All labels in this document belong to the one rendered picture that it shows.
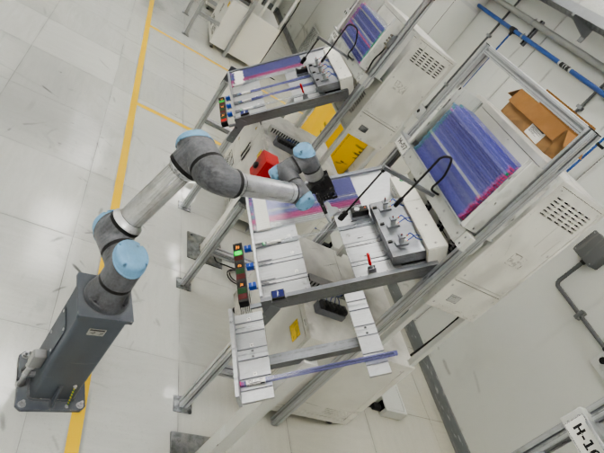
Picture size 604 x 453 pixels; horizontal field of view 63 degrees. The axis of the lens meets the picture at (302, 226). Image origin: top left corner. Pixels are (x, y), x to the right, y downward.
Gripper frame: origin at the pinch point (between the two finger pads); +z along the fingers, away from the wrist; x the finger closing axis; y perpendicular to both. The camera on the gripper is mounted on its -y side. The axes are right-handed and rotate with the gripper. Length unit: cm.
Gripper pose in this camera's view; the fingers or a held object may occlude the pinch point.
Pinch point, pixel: (326, 213)
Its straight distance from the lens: 208.2
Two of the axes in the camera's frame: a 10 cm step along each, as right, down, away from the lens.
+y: 9.2, -3.8, -1.1
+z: 3.5, 6.6, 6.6
